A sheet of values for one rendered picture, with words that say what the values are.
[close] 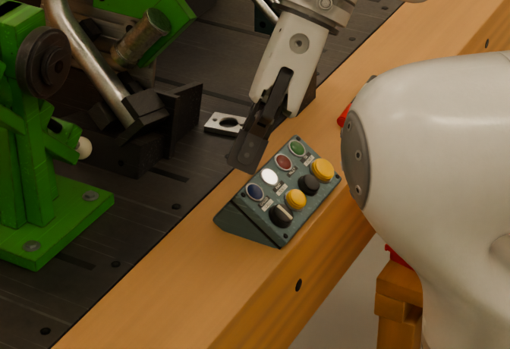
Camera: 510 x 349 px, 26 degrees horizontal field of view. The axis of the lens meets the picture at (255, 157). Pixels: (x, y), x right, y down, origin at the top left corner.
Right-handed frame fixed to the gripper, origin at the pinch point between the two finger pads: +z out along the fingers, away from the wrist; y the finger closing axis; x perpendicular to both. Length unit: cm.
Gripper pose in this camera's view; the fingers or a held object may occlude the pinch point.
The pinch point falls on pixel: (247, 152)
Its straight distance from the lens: 116.6
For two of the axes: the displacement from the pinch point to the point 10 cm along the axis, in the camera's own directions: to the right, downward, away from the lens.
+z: -4.0, 9.1, 0.7
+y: -0.7, -1.0, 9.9
